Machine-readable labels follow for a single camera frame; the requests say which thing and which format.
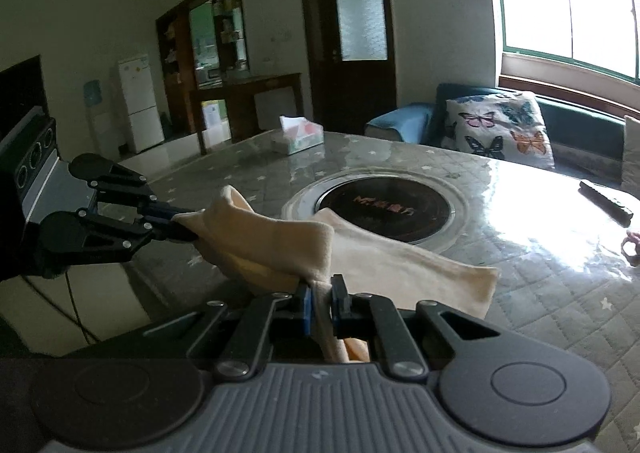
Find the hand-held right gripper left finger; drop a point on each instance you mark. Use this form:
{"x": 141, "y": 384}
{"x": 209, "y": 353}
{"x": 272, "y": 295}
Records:
{"x": 304, "y": 310}

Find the dark wooden display cabinet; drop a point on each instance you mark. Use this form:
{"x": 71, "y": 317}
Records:
{"x": 210, "y": 68}

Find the cream sweatshirt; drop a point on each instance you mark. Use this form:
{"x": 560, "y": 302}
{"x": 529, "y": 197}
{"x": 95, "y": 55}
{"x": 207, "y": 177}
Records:
{"x": 380, "y": 263}

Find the blue sofa armrest cover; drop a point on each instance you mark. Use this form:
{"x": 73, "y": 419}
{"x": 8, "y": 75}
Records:
{"x": 400, "y": 120}

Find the white refrigerator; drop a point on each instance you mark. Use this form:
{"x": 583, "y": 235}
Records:
{"x": 140, "y": 103}

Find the dark teal sofa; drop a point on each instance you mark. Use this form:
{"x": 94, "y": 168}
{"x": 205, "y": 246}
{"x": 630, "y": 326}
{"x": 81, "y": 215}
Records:
{"x": 580, "y": 133}

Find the water dispenser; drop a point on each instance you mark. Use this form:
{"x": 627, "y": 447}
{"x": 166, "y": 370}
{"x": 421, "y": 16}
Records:
{"x": 95, "y": 103}

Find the tissue box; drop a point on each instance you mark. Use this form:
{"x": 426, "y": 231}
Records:
{"x": 300, "y": 135}

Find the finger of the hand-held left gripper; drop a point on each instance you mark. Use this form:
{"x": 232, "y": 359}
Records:
{"x": 100, "y": 243}
{"x": 115, "y": 178}

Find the butterfly print pillow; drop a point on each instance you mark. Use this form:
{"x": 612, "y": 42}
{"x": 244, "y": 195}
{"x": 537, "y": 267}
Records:
{"x": 495, "y": 130}

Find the plain grey pillow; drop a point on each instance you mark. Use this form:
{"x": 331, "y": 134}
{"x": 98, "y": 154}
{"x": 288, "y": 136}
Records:
{"x": 632, "y": 153}

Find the dark wooden door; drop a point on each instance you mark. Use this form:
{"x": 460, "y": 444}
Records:
{"x": 350, "y": 33}

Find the round black induction cooker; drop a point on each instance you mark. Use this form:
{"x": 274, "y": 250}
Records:
{"x": 385, "y": 205}

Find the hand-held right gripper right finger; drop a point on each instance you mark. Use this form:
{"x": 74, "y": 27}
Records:
{"x": 341, "y": 305}

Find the small pink item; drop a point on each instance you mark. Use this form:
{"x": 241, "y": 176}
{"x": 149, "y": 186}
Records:
{"x": 632, "y": 245}

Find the black remote control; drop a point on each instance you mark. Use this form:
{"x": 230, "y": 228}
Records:
{"x": 607, "y": 200}

